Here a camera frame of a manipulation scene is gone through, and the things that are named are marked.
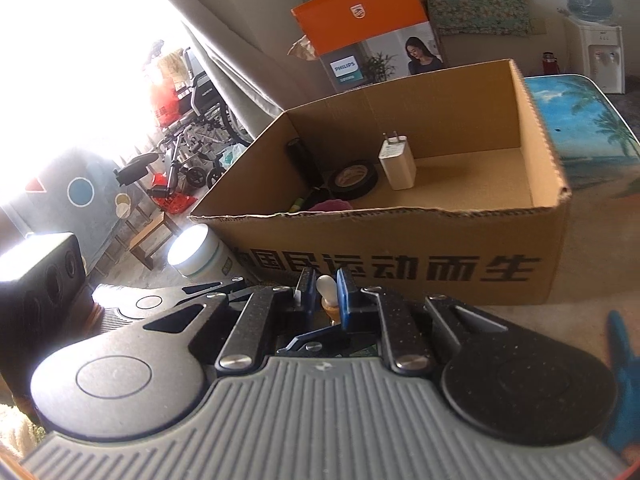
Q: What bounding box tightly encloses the brown cardboard box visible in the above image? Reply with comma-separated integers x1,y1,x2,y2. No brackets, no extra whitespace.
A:
191,60,570,306

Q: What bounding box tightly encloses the folded wheelchair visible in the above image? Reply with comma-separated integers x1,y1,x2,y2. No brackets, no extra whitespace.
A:
148,49,253,198

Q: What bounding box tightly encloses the white USB wall charger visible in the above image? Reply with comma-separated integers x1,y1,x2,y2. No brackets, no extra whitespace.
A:
378,132,416,191

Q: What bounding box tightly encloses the white green supplement can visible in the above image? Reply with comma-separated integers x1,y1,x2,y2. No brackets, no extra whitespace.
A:
167,223,253,283

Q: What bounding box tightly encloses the white water dispenser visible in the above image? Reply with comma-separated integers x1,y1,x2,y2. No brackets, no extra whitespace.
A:
564,16,626,94

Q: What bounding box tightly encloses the orange Philips product box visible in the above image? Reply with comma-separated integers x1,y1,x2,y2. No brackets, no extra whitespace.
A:
288,0,447,93

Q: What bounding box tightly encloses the beach print table mat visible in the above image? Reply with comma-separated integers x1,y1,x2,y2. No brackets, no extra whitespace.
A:
479,72,640,456

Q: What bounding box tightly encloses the beige curtain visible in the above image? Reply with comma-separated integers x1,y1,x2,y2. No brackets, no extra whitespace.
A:
167,0,332,136

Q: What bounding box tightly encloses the grey dotted rug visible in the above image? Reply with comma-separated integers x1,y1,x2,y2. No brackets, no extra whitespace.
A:
2,152,151,270

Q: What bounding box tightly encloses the green dropper bottle orange collar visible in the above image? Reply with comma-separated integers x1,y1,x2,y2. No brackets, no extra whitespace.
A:
316,274,341,325

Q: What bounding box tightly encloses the black speaker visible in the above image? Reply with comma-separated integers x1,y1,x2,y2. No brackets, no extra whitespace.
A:
1,233,86,396

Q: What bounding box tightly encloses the red bottle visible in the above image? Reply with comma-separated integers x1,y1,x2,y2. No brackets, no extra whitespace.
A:
541,51,559,75

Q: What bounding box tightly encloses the small wooden stool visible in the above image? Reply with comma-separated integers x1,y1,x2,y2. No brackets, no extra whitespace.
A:
128,211,182,270

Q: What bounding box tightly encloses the black tape roll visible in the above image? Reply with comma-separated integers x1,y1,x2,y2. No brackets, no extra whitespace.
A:
326,159,378,200

